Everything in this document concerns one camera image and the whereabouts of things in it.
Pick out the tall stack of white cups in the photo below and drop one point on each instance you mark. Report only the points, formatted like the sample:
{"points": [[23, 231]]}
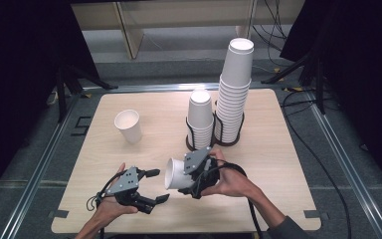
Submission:
{"points": [[235, 83]]}

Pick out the white paper cup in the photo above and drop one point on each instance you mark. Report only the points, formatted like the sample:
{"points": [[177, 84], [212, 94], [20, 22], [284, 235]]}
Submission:
{"points": [[175, 176], [131, 129]]}

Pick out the black metal stand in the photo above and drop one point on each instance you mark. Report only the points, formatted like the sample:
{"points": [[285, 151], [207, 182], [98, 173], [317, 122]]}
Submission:
{"points": [[61, 96]]}

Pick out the person's left hand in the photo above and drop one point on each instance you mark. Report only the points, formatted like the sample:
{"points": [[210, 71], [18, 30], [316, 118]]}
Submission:
{"points": [[112, 207]]}

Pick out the dark curtain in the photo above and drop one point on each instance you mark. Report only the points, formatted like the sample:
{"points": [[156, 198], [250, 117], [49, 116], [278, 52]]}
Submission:
{"points": [[20, 83], [364, 66]]}

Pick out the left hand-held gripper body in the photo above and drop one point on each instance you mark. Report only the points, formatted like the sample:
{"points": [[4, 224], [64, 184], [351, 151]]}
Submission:
{"points": [[126, 184]]}

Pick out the short stack of white cups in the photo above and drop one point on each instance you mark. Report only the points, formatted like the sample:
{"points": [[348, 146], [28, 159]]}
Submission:
{"points": [[199, 113]]}

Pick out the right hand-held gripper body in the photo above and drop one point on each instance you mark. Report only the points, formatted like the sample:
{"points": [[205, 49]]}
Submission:
{"points": [[197, 162]]}

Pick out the person's right hand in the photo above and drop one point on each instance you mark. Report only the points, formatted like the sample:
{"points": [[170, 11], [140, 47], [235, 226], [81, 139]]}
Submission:
{"points": [[232, 182]]}

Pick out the black tripod stand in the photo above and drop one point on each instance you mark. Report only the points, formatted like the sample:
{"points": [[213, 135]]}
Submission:
{"points": [[318, 83]]}

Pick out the metal floor rail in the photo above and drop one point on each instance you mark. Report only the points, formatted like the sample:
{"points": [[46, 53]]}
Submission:
{"points": [[36, 176], [348, 169]]}

